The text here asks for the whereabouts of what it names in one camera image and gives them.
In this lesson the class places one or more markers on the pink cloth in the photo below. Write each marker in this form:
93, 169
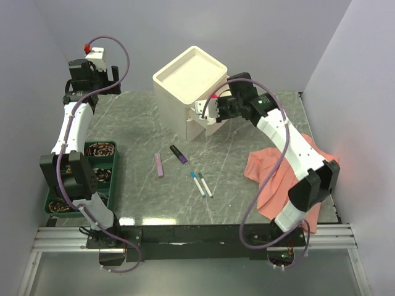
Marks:
274, 202

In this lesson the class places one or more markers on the black base bar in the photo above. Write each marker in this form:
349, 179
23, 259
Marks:
169, 242

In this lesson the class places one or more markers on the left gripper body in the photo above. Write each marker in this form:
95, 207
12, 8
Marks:
100, 80

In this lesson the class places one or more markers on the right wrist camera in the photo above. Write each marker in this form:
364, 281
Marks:
206, 108

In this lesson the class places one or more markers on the aluminium rail frame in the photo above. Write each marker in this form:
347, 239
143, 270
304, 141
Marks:
61, 264

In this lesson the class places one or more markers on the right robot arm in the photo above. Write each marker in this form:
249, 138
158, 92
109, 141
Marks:
316, 176

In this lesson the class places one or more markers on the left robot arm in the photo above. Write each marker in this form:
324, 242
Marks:
66, 169

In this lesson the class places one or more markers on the black purple highlighter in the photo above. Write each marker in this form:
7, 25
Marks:
179, 155

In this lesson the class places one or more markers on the pink lilac highlighter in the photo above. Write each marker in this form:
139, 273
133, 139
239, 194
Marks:
160, 170

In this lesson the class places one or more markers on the blue cap white marker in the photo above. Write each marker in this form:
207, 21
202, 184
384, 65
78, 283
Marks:
198, 184

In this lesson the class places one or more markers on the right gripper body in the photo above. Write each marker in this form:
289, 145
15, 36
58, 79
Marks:
228, 107

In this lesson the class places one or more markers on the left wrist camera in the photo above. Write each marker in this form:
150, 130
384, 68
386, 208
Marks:
96, 55

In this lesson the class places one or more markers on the green cap white marker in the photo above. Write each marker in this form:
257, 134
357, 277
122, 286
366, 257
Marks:
208, 191

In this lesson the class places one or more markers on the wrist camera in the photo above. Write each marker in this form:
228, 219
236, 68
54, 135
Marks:
206, 108
96, 55

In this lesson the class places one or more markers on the green compartment tray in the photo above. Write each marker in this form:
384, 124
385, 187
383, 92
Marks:
104, 159

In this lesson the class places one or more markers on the white top drawer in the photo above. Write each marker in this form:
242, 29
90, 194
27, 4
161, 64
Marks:
195, 125

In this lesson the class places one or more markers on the white drawer cabinet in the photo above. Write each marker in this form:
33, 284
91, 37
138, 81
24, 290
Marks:
182, 81

